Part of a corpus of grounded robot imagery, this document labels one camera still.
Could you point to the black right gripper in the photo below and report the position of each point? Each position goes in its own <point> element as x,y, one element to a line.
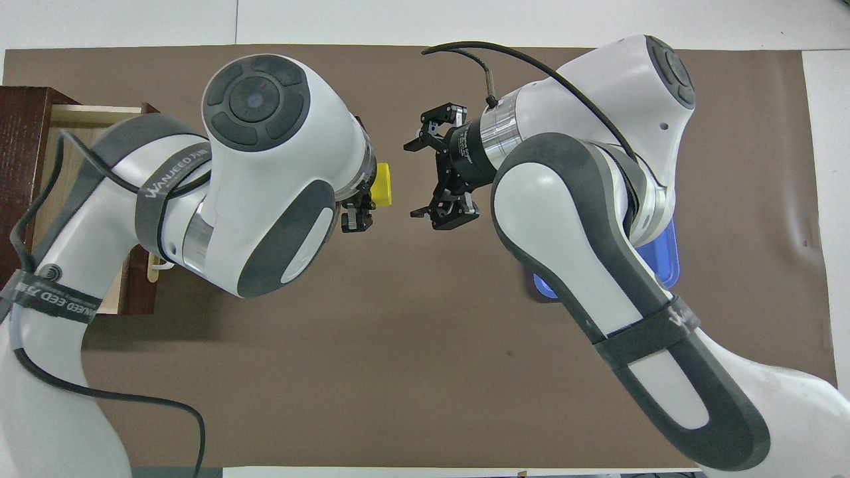
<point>468,156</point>

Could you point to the yellow cube block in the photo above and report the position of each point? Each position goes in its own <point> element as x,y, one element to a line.
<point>382,186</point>

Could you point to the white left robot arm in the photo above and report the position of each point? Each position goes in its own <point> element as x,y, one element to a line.
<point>265,172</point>

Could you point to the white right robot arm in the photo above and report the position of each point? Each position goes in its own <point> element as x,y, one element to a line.
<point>597,232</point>

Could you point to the brown paper table mat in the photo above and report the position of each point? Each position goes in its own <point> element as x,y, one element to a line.
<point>398,345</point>

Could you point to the blue plastic tray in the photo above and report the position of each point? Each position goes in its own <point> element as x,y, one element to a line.
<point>664,259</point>

